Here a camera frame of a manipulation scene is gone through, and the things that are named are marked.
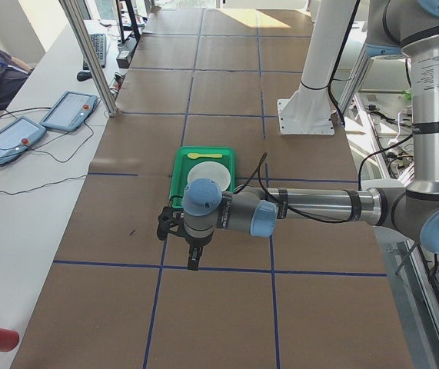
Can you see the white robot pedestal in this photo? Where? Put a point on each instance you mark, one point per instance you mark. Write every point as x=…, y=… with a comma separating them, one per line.
x=308, y=110

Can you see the far blue teach pendant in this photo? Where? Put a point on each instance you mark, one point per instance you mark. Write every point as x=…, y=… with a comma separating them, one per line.
x=70, y=111

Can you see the white desk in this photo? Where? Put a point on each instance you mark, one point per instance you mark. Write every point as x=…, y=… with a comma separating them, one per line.
x=38, y=190

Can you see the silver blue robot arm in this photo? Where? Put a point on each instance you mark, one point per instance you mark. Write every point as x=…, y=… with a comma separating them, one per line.
x=410, y=27

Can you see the aluminium frame post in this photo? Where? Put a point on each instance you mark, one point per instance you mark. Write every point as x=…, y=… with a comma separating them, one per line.
x=74, y=16

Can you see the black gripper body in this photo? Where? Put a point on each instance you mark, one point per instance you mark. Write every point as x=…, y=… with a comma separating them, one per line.
x=195, y=243

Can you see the blue teach pendant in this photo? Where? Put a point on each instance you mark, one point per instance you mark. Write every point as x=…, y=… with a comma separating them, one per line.
x=70, y=111
x=17, y=137

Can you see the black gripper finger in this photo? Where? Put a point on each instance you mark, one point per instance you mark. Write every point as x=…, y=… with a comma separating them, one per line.
x=191, y=260
x=196, y=258

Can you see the green plastic tray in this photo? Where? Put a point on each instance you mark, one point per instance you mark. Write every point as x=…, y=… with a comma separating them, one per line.
x=183, y=165

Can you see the white round plate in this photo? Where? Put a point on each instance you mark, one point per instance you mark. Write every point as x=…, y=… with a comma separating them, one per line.
x=213, y=170

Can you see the near blue teach pendant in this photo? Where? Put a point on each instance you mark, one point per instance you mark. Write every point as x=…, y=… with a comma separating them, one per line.
x=17, y=137

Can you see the black keyboard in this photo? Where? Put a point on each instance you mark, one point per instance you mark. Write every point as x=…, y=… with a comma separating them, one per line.
x=99, y=44

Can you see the yellow plastic spoon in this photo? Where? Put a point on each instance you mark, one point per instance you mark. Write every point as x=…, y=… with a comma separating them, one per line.
x=195, y=155

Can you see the black computer mouse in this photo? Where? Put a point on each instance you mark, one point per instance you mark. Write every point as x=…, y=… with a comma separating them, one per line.
x=83, y=75

